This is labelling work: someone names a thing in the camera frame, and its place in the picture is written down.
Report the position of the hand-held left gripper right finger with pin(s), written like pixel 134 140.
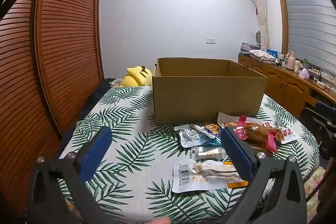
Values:
pixel 236 157

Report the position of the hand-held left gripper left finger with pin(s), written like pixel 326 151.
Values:
pixel 96 154

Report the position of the clear cream snack packet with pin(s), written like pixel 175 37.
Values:
pixel 208 153

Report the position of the shiny blue snack packet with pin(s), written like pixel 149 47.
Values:
pixel 211 144

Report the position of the orange and blue snack packet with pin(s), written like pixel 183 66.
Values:
pixel 213 128

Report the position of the pink snack packet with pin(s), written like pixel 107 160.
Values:
pixel 271 144

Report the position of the small silver snack packet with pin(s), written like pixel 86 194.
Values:
pixel 199 128

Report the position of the white barcode snack packet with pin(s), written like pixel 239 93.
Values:
pixel 189 179

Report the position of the large silver snack packet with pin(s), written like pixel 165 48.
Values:
pixel 187 137

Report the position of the white packet with red label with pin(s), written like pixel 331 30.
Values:
pixel 287 133

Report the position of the brown cardboard box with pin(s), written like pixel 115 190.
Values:
pixel 204 98

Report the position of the person's left hand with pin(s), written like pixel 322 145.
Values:
pixel 158 221

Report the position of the leaf print table cloth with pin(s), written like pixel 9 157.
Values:
pixel 136 140

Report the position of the navy bed sheet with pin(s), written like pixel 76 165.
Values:
pixel 97 92

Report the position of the floral blanket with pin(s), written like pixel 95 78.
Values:
pixel 313 182

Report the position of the wooden cabinet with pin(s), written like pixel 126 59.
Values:
pixel 283 87

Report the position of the yellow plush toy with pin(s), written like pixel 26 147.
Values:
pixel 136 77

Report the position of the black chair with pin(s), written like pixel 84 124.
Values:
pixel 323 121

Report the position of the floral folded cloth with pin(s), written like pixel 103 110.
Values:
pixel 261 56

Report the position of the purple tissue pack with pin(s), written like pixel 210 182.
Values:
pixel 305 74

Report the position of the pink thermos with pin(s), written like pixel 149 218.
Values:
pixel 290 62

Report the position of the white cup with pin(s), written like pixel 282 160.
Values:
pixel 297 66

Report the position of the blue box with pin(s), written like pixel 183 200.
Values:
pixel 272 53

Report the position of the purple folded cloth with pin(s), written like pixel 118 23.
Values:
pixel 248 47

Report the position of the white power strip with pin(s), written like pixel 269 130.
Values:
pixel 321 83

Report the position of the brown louvered wardrobe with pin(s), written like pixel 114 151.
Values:
pixel 65 43

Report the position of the small desk fan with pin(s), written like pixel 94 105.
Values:
pixel 258 36

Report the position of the beige floral curtain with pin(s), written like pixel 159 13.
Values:
pixel 260 3

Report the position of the grey window blind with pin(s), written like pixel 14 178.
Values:
pixel 309 16

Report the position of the white wall switch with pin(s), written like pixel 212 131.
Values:
pixel 210 40

